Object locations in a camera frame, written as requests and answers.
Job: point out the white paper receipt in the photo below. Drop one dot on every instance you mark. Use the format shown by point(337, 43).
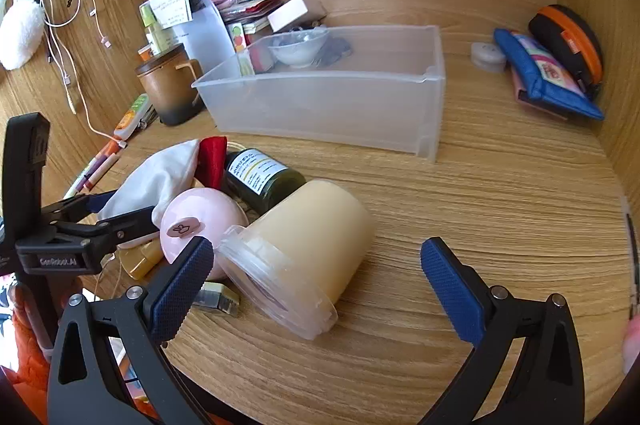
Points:
point(172, 7)

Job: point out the pale green bottle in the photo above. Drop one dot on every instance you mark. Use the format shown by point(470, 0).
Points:
point(152, 40)

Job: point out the wooden desktop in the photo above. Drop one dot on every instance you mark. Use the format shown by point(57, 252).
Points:
point(500, 205)

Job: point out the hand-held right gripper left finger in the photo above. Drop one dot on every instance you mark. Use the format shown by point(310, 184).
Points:
point(182, 290)

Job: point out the white fluffy pompom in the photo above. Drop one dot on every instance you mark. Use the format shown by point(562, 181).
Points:
point(20, 32)

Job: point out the brown mug with lid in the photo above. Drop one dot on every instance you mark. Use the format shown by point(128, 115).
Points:
point(165, 90)

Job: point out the yellow sunscreen tube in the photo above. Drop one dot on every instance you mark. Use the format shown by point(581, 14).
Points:
point(140, 262)

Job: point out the white orange marker pen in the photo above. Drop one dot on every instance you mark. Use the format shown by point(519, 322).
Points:
point(97, 165)

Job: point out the person's left forearm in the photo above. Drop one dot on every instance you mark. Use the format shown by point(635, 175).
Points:
point(30, 345)

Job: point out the black case with orange zipper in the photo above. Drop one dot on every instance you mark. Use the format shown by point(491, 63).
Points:
point(560, 30)

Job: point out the white bowl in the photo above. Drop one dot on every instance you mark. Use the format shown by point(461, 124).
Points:
point(297, 52)

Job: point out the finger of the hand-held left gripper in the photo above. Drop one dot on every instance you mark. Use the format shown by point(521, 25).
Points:
point(95, 202)
point(135, 222)

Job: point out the white round container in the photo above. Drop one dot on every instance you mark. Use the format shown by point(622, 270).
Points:
point(487, 57)

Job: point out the cream jar with clear lid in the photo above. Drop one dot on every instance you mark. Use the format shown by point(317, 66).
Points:
point(320, 230)

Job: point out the pile of red packets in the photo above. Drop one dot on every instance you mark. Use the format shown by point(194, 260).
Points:
point(250, 5)

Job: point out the white cardboard box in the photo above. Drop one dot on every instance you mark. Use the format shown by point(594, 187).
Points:
point(287, 12)

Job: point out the white box with coloured dots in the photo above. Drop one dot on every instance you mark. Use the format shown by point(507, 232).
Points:
point(237, 40)

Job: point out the green spray bottle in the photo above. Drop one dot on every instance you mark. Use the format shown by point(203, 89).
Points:
point(280, 187)

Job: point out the pink wallet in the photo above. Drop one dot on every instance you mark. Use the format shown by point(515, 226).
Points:
point(522, 97)

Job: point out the clear plastic storage bin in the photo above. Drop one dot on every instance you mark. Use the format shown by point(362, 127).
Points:
point(325, 105)

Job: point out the blue fabric pouch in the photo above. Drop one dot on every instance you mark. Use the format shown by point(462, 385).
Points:
point(520, 55)

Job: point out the white cloth pouch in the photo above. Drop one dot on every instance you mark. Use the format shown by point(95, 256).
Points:
point(150, 180)

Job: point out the pink round case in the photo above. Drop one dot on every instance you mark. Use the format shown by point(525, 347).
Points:
point(200, 207)

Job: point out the red velvet pouch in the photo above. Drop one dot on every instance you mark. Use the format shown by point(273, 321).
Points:
point(210, 160)

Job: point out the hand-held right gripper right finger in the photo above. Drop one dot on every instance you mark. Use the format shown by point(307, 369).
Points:
point(452, 295)

